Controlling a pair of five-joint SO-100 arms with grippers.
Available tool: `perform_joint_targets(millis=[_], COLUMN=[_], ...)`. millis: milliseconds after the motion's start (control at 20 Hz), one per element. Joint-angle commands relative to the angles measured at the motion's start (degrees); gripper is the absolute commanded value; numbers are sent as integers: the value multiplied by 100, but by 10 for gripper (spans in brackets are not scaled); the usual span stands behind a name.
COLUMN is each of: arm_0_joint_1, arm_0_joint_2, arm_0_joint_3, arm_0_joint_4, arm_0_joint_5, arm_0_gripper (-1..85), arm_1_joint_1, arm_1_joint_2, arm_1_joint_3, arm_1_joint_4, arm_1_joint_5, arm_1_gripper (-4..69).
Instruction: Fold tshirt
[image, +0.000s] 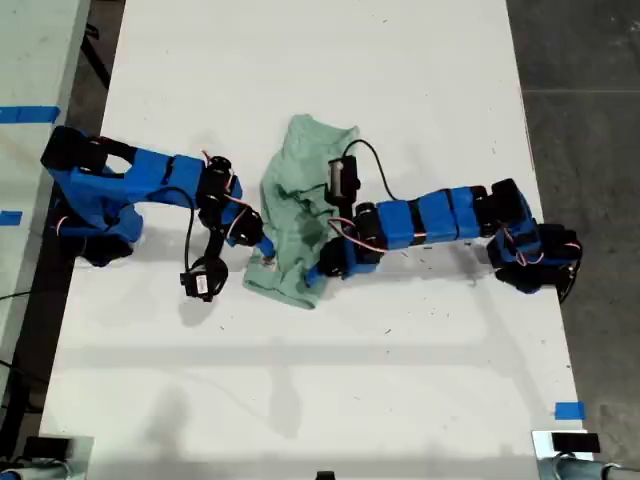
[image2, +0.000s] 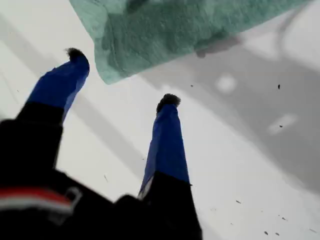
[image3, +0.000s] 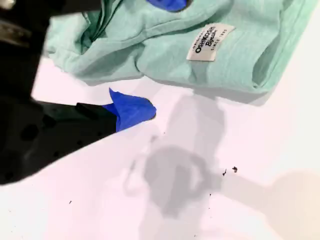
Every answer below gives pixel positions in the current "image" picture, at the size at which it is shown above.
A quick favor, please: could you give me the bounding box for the pale green T-shirt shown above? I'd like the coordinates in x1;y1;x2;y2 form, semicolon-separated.
242;113;361;311

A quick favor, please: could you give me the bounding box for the black metal leg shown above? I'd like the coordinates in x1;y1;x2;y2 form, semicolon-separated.
82;22;112;89

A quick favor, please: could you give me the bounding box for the long blue tape strip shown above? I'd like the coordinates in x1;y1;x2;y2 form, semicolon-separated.
0;105;61;124

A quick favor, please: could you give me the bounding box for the gray metal plate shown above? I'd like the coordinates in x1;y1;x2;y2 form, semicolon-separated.
64;436;95;480

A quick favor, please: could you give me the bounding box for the square blue tape piece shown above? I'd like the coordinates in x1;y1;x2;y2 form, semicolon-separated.
554;401;585;421

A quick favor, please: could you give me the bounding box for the pale side table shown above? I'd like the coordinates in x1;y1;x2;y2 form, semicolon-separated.
0;0;92;361

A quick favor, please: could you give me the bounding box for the small black box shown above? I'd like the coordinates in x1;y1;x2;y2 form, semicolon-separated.
23;436;75;459
551;432;601;454

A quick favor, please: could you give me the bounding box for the gray metal pipe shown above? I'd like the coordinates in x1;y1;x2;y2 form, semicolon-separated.
0;458;71;480
537;455;640;480

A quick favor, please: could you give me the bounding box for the black camera cable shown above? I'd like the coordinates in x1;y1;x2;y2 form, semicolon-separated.
343;138;399;201
134;186;197;275

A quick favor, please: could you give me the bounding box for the black camera box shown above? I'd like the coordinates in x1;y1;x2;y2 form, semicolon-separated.
178;255;230;302
324;155;362;204

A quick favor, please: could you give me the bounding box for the black base cable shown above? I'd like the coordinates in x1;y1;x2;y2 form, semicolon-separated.
552;259;584;306

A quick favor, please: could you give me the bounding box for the white metal bracket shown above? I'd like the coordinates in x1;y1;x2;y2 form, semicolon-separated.
530;429;601;459

